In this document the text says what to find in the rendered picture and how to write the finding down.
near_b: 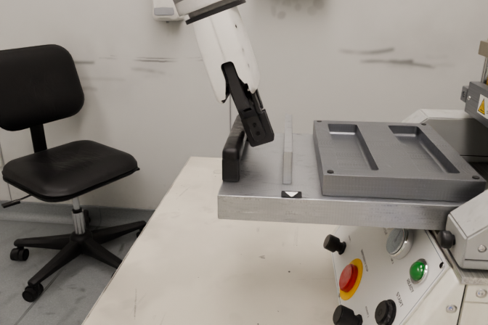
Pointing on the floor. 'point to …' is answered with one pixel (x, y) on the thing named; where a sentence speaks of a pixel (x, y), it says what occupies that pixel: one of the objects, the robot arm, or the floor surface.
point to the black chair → (57, 156)
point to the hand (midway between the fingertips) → (258, 128)
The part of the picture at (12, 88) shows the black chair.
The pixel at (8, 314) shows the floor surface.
